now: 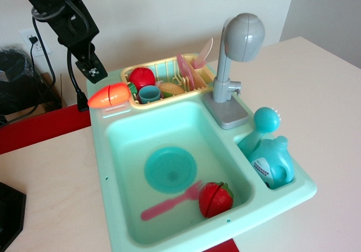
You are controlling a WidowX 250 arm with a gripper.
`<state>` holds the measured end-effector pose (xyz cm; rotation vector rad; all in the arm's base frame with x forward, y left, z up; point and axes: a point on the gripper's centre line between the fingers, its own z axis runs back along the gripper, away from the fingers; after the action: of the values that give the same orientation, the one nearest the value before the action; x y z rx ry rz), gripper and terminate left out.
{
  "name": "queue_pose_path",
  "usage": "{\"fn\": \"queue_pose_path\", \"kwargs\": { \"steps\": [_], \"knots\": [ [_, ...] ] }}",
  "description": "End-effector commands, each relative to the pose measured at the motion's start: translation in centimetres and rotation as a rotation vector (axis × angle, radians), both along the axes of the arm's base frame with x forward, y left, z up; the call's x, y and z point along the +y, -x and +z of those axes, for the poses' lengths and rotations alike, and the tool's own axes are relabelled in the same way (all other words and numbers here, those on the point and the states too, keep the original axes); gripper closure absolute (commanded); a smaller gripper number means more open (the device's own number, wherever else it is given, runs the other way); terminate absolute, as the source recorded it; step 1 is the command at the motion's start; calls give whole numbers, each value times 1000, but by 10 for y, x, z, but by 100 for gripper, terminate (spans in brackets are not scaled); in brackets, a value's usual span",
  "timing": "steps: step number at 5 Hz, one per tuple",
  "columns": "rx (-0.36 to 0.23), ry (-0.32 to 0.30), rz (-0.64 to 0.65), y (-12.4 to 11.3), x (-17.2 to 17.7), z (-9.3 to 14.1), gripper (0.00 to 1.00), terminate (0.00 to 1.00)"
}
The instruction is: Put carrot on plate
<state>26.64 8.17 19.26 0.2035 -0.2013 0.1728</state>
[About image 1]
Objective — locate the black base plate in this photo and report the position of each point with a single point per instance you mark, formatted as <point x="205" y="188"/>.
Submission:
<point x="13" y="204"/>

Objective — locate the orange toy carrot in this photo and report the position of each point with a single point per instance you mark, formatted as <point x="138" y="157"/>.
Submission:
<point x="112" y="95"/>

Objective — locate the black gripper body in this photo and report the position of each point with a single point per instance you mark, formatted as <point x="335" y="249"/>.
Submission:
<point x="75" y="29"/>

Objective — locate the red toy strawberry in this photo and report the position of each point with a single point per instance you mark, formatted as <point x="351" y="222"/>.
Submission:
<point x="215" y="198"/>

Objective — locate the pink toy knife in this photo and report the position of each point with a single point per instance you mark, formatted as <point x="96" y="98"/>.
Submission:
<point x="200" y="61"/>

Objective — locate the teal toy cup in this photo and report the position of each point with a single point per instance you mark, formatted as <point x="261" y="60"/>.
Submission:
<point x="148" y="94"/>

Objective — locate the red toy apple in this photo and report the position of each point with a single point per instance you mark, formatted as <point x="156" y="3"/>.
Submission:
<point x="142" y="76"/>

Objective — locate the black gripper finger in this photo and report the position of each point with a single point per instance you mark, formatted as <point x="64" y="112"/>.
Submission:
<point x="90" y="66"/>

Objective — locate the pink toy plate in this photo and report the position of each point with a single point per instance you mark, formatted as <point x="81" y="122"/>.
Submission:
<point x="185" y="70"/>

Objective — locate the pink toy fork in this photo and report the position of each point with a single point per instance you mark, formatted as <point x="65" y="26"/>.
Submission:
<point x="191" y="193"/>

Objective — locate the white wall outlet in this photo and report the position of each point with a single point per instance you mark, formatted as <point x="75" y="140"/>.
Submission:
<point x="31" y="39"/>

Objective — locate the black bag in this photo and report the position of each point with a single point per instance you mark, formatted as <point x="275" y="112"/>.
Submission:
<point x="23" y="88"/>

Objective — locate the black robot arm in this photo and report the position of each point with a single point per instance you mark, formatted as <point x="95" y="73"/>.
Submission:
<point x="43" y="9"/>

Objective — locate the yellow dish rack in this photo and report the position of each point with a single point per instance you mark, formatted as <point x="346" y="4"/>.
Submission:
<point x="167" y="70"/>

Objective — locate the teal toy cleanser bottle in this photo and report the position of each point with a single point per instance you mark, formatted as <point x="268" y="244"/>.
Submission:
<point x="273" y="163"/>

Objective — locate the teal toy plate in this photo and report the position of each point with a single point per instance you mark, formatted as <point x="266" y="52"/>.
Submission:
<point x="170" y="169"/>

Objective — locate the mint green toy sink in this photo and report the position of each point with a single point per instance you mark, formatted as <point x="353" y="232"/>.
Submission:
<point x="148" y="155"/>

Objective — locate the yellow toy corn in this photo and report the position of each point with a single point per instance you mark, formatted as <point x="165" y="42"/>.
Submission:
<point x="170" y="89"/>

